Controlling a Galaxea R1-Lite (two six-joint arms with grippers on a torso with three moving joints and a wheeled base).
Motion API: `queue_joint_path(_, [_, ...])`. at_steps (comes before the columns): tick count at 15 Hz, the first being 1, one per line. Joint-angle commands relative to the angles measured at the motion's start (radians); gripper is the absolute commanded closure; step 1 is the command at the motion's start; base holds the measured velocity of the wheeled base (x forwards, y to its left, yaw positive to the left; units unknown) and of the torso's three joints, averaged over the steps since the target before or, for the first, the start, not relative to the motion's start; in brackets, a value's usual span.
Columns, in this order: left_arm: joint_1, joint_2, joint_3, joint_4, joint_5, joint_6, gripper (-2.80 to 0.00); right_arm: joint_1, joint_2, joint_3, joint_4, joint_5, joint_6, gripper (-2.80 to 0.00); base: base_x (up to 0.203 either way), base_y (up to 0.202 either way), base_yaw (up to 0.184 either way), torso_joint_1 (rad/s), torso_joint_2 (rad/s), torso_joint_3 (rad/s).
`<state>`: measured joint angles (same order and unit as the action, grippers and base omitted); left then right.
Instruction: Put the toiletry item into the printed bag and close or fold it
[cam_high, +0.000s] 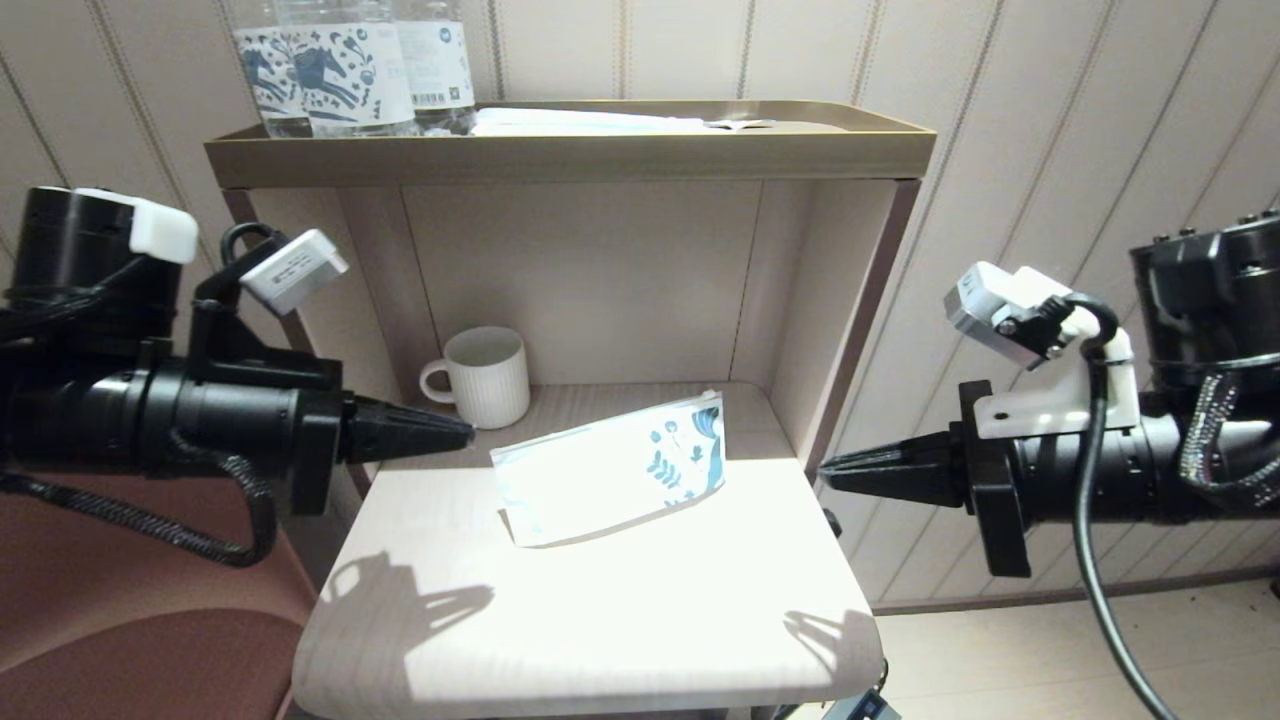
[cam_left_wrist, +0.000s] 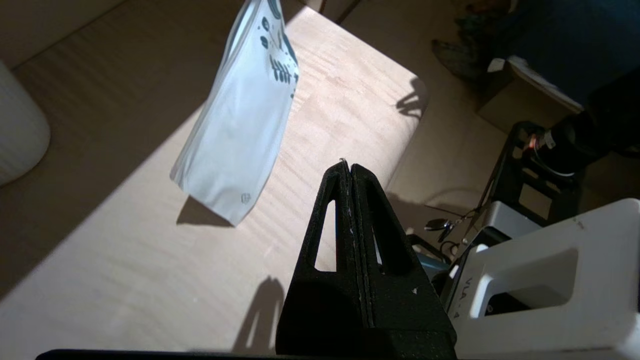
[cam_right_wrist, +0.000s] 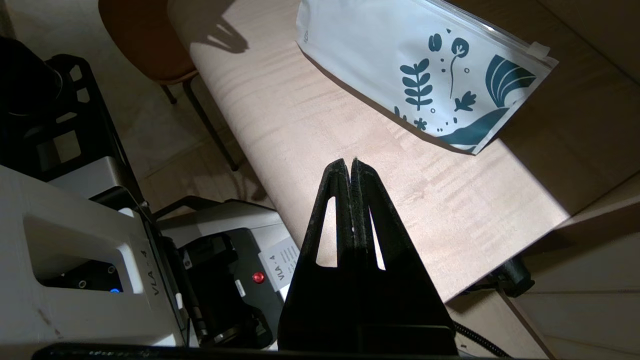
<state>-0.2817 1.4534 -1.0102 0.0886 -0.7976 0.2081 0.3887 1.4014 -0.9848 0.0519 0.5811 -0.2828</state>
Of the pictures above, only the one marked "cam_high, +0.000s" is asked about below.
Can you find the white floral zip pouch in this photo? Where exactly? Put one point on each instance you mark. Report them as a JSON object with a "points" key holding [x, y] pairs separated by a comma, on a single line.
{"points": [[600, 480]]}

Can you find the bronze metal tray top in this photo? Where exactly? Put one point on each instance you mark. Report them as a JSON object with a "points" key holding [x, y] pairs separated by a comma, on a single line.
{"points": [[560, 158]]}

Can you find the flat white plastic packet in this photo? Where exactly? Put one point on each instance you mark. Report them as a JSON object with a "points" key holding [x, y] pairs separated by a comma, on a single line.
{"points": [[570, 122]]}

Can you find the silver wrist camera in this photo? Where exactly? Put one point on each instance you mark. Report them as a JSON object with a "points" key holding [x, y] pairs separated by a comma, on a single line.
{"points": [[990, 305], [295, 270]]}

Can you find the clear bottle barcode label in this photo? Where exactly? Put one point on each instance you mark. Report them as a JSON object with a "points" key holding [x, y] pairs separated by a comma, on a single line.
{"points": [[435, 75]]}

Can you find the brown wall baseboard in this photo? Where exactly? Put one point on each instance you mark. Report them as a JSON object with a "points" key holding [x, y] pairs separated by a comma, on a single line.
{"points": [[1150, 588]]}

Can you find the white right camera bracket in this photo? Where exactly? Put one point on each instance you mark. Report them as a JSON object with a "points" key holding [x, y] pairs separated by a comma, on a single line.
{"points": [[1050, 410]]}

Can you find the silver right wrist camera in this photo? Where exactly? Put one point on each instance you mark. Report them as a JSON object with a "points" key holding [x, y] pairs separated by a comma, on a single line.
{"points": [[990, 305]]}

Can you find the reddish brown chair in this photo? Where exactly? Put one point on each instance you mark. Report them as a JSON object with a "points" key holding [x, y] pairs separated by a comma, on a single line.
{"points": [[120, 640]]}

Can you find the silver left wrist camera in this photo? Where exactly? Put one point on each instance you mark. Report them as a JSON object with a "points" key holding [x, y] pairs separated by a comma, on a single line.
{"points": [[295, 270]]}

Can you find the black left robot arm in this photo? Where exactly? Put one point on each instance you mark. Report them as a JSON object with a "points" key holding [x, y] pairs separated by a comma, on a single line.
{"points": [[100, 410]]}

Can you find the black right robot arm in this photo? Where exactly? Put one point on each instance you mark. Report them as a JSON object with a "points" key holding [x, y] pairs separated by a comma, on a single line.
{"points": [[1200, 470]]}

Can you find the light wood shelf table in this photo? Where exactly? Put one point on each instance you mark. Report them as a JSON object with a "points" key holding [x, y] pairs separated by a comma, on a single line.
{"points": [[600, 600]]}

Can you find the blue black base device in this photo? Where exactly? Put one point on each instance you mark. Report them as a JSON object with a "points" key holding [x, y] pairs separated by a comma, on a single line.
{"points": [[865, 707]]}

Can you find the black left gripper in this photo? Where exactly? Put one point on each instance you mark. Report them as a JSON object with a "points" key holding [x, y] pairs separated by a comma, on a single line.
{"points": [[315, 440]]}

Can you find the clear bottle horse print label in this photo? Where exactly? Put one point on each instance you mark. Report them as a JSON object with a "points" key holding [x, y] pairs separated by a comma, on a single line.
{"points": [[262, 85], [345, 85]]}

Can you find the white ribbed ceramic mug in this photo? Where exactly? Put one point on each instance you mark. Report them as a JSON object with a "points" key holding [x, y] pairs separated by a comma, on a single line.
{"points": [[490, 385]]}

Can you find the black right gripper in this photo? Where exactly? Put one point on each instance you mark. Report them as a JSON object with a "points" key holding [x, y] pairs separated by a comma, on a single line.
{"points": [[990, 480]]}

